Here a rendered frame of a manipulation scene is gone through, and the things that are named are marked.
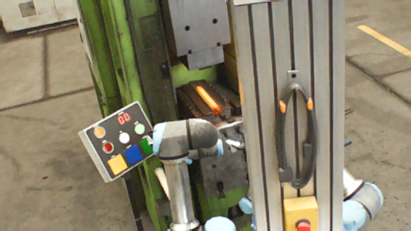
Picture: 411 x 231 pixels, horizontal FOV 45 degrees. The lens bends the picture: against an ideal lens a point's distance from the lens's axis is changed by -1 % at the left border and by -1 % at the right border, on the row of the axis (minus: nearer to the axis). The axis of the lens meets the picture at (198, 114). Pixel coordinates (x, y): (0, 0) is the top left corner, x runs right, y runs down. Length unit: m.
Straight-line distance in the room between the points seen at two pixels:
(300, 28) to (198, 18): 1.44
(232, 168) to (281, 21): 1.89
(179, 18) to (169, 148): 0.88
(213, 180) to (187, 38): 0.87
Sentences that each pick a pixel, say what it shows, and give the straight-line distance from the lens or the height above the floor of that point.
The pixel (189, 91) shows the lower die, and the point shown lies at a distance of 3.08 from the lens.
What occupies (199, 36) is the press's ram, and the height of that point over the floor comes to 1.45.
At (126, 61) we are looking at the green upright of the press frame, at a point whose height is 1.36.
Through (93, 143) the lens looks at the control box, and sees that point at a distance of 2.47.
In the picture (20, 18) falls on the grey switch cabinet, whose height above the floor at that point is 0.28.
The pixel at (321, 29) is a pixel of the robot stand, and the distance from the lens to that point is 1.20.
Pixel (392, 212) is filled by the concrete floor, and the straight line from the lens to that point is 3.64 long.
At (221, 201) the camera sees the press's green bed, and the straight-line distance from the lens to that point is 3.09.
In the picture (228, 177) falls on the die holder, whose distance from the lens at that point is 3.01.
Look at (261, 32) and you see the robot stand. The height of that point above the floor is 1.96.
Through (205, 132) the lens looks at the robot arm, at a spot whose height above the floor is 1.40.
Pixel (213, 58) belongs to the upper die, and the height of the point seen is 1.30.
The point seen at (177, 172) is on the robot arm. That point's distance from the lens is 1.90.
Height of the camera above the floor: 2.39
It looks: 30 degrees down
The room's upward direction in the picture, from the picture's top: 9 degrees counter-clockwise
